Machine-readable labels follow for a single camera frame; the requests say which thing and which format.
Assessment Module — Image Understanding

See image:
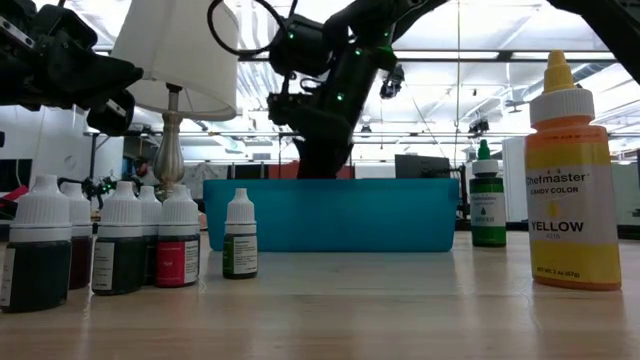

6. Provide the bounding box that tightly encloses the black computer monitor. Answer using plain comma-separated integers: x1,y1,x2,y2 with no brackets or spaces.
394,154,452,180

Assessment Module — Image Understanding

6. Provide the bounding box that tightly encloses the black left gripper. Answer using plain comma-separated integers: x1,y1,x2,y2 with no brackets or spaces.
0,0,145,137

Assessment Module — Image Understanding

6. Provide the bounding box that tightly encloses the red-label small dropper bottle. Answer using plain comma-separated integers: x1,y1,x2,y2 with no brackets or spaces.
154,183,202,289

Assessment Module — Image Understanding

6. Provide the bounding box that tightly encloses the green-label small dropper bottle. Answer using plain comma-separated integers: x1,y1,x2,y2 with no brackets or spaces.
222,187,259,280

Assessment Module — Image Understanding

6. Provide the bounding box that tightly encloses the white shade silver table lamp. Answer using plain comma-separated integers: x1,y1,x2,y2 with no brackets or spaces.
110,0,240,201

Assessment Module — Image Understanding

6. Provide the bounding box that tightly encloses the white cabinet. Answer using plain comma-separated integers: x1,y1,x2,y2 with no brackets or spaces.
501,135,530,225

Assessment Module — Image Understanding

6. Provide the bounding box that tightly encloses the yellow-topped spool left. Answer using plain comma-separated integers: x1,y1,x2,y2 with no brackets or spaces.
523,49,623,292

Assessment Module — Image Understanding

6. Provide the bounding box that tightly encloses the black display screen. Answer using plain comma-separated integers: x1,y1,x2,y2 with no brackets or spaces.
0,158,34,194

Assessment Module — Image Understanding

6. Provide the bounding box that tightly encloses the person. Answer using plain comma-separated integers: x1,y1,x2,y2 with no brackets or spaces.
130,157,157,187

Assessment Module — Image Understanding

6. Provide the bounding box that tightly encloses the black frame clamp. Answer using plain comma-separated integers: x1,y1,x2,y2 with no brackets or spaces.
449,164,471,232

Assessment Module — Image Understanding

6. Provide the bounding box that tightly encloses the dark white-label dropper bottle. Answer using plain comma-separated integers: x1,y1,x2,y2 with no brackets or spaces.
91,180,147,296

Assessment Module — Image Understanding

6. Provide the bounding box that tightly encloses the black overhead camera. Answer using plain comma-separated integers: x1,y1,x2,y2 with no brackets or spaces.
378,63,406,100

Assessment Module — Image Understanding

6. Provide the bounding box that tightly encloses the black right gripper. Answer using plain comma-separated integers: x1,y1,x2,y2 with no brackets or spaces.
279,98,359,180

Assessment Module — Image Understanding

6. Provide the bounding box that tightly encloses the blue plastic bin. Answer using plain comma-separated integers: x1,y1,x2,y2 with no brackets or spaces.
202,178,460,254

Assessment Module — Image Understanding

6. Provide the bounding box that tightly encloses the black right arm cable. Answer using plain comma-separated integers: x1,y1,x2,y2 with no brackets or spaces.
206,0,301,57

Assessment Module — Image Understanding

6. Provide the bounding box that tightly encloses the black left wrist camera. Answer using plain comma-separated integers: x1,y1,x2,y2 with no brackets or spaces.
29,3,100,51

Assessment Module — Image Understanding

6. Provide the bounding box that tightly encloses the green Chefmaster coloring bottle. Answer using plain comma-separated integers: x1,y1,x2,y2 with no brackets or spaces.
468,139,508,249

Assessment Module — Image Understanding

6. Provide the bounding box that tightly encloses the dark red small dropper bottle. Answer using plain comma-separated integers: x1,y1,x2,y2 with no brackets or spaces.
59,182,95,291

